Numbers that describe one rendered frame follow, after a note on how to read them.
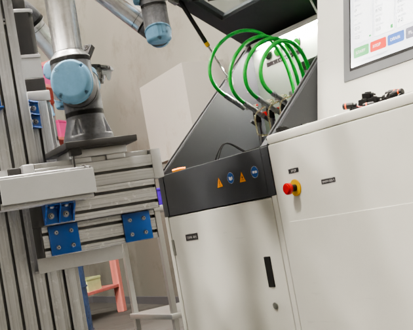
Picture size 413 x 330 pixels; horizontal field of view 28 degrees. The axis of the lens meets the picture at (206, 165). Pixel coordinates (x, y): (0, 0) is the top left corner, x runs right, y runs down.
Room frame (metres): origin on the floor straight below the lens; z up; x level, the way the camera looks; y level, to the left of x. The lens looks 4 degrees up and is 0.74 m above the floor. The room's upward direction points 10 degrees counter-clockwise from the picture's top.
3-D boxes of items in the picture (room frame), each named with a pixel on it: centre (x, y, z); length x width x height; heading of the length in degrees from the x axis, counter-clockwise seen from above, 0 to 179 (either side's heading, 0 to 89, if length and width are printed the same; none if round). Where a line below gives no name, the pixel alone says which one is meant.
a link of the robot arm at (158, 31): (2.36, 0.07, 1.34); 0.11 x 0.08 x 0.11; 1
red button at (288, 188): (2.50, -0.24, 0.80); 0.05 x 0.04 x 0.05; 34
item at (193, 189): (2.90, -0.02, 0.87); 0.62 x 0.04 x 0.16; 34
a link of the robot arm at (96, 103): (2.47, 0.34, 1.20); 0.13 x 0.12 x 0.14; 1
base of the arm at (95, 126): (2.47, 0.34, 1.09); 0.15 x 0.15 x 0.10
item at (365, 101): (2.34, -0.51, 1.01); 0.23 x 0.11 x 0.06; 34
